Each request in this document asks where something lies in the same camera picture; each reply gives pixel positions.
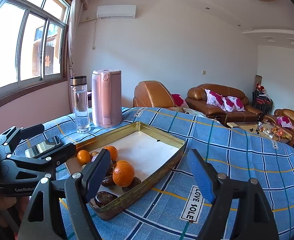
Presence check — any gold metal tin box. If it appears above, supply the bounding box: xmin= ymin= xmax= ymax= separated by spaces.
xmin=65 ymin=121 xmax=187 ymax=221

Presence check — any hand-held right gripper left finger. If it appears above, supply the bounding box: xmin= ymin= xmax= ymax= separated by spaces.
xmin=18 ymin=149 xmax=112 ymax=240

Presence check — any air conditioner cable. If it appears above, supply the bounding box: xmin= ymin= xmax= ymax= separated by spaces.
xmin=92 ymin=19 xmax=99 ymax=50

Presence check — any white red floral pillow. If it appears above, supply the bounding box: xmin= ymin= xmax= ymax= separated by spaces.
xmin=222 ymin=96 xmax=246 ymax=112
xmin=204 ymin=89 xmax=225 ymax=110
xmin=276 ymin=116 xmax=294 ymax=129

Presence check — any brown leather sofa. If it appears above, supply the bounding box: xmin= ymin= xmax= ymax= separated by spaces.
xmin=185 ymin=84 xmax=264 ymax=125

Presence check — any blue plaid tablecloth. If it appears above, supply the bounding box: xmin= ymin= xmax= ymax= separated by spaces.
xmin=12 ymin=107 xmax=294 ymax=240

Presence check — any beige cloth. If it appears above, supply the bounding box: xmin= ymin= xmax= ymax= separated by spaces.
xmin=182 ymin=107 xmax=221 ymax=124

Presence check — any clear glass water bottle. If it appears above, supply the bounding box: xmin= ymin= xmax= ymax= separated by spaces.
xmin=70 ymin=76 xmax=91 ymax=134

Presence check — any stack of dark chairs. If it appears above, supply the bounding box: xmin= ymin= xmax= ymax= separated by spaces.
xmin=252 ymin=85 xmax=274 ymax=115

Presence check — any wooden coffee table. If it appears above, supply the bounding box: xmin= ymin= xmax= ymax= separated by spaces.
xmin=227 ymin=121 xmax=294 ymax=143

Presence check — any black smartphone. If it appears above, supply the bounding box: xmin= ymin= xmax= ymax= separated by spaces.
xmin=24 ymin=136 xmax=63 ymax=158

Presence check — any window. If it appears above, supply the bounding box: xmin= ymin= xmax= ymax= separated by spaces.
xmin=0 ymin=0 xmax=72 ymax=92

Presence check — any dark passion fruit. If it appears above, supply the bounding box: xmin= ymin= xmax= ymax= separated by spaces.
xmin=101 ymin=175 xmax=117 ymax=189
xmin=94 ymin=191 xmax=119 ymax=208

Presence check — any beige curtain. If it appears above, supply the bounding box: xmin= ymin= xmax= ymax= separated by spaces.
xmin=67 ymin=0 xmax=90 ymax=80

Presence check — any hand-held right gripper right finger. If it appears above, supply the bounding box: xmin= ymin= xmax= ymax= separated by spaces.
xmin=187 ymin=149 xmax=280 ymax=240

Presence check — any shrivelled brown fruit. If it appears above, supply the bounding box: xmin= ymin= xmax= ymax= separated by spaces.
xmin=122 ymin=177 xmax=142 ymax=193

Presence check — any pink electric kettle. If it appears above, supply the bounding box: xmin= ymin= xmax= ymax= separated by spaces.
xmin=91 ymin=69 xmax=123 ymax=128

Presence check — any white wall air conditioner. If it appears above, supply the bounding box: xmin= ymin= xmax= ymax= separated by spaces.
xmin=97 ymin=5 xmax=137 ymax=19

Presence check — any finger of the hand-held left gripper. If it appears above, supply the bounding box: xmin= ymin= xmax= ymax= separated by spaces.
xmin=1 ymin=142 xmax=77 ymax=180
xmin=0 ymin=124 xmax=45 ymax=155

